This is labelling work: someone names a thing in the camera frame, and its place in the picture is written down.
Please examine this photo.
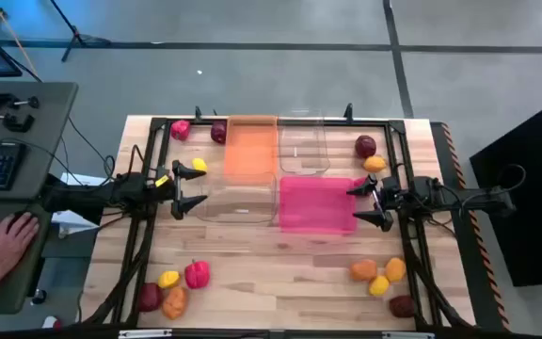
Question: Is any pink plastic bin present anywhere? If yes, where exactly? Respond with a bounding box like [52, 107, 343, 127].
[278, 176, 360, 235]

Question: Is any white paper box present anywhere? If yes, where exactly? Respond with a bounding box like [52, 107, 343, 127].
[52, 172, 108, 239]

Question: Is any black cabinet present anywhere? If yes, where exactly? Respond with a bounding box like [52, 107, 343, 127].
[469, 90, 542, 288]

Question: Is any person's hand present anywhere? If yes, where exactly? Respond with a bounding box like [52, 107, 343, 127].
[0, 211, 40, 280]

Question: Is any orange plastic bin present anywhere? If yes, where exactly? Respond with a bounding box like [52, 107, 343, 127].
[222, 115, 280, 186]

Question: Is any grey desk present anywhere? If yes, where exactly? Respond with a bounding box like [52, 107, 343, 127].
[0, 82, 80, 315]

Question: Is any silver metal bracket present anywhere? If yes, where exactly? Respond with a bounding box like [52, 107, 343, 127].
[119, 328, 174, 339]
[381, 331, 436, 339]

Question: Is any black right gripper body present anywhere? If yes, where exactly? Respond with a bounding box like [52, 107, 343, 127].
[369, 176, 402, 214]

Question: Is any black screw clamp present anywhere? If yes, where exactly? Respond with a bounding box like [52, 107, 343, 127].
[0, 107, 36, 134]
[0, 91, 40, 110]

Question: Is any white and red object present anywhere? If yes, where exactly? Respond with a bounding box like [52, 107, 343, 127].
[40, 315, 64, 331]

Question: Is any clear plastic bin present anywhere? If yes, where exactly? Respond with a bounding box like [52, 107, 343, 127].
[197, 171, 279, 225]
[278, 108, 332, 176]

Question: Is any thin yellow rod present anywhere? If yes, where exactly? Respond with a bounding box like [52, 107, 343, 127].
[0, 0, 40, 79]

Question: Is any orange bell pepper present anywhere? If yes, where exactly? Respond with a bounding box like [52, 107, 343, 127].
[362, 154, 389, 174]
[384, 256, 407, 283]
[349, 258, 379, 283]
[161, 286, 190, 321]

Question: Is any black tripod stand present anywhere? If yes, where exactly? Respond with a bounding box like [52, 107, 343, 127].
[48, 0, 112, 63]

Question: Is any black metal table frame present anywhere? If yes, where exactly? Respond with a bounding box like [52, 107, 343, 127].
[82, 115, 477, 333]

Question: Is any orange black hazard tape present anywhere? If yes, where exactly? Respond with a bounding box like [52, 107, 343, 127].
[439, 121, 511, 331]

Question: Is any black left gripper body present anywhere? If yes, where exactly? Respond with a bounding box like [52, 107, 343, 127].
[155, 172, 183, 209]

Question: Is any black computer mouse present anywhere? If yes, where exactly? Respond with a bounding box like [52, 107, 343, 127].
[7, 210, 35, 227]

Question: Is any dark red bell pepper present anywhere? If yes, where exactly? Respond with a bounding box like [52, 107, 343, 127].
[210, 121, 228, 145]
[354, 135, 378, 160]
[137, 282, 164, 314]
[388, 294, 416, 319]

